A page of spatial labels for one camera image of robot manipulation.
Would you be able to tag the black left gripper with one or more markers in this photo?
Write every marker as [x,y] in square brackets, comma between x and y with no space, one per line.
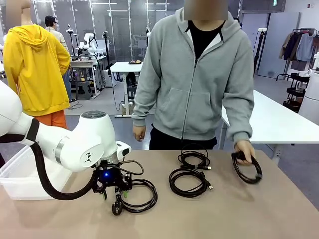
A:
[109,178]

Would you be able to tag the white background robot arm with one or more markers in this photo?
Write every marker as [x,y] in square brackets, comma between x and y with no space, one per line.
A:
[89,44]

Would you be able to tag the grey-sleeved right forearm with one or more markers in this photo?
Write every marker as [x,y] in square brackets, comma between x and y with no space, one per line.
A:
[143,112]

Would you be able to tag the grey-sleeved left forearm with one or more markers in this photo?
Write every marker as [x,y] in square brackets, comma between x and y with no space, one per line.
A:
[240,122]

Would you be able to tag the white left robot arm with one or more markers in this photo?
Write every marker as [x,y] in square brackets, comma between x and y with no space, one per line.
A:
[82,139]

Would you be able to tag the person's right hand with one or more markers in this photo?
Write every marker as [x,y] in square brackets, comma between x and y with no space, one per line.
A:
[139,133]

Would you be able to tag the person's left hand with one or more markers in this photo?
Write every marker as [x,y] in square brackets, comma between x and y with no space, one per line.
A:
[245,152]

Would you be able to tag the clear plastic storage container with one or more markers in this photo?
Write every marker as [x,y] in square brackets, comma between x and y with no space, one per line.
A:
[25,184]

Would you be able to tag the grey step stool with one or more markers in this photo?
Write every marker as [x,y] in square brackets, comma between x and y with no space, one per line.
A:
[84,89]

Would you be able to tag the person in grey hoodie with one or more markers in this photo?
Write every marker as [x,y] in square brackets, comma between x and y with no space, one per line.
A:
[194,99]

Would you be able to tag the white background desk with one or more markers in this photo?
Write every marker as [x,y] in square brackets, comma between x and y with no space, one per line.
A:
[124,67]

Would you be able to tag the black tray with items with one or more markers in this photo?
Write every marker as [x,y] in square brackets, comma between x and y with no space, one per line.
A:
[134,62]

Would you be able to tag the cluttered background workbench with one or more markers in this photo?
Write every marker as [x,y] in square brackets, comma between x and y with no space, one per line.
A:
[82,64]

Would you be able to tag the black background tripod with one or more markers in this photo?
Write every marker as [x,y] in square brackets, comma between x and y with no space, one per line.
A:
[107,49]

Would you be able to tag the mannequin in yellow hoodie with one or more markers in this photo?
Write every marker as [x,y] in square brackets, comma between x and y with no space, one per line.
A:
[32,62]

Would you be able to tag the background person in beige jacket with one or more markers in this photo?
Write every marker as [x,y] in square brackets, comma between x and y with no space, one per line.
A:
[58,35]

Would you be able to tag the white side table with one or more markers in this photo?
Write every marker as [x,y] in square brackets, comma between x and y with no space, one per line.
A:
[279,119]

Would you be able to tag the black pole with white top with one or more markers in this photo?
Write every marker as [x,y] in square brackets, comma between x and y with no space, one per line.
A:
[259,49]

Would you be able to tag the black utility cart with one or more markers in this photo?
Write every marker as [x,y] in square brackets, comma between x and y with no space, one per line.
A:
[296,92]

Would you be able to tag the white cylindrical appliance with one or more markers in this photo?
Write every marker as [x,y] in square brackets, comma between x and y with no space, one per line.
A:
[310,99]

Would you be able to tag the white partition panel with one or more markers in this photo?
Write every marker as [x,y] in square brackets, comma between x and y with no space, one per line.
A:
[279,44]

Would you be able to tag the clothes rack with garments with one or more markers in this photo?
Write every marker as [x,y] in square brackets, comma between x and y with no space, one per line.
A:
[299,47]

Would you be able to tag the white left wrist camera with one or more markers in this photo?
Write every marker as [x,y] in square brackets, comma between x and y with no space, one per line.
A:
[123,149]

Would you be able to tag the black stand with white camera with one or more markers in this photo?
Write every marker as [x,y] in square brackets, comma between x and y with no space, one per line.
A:
[70,31]

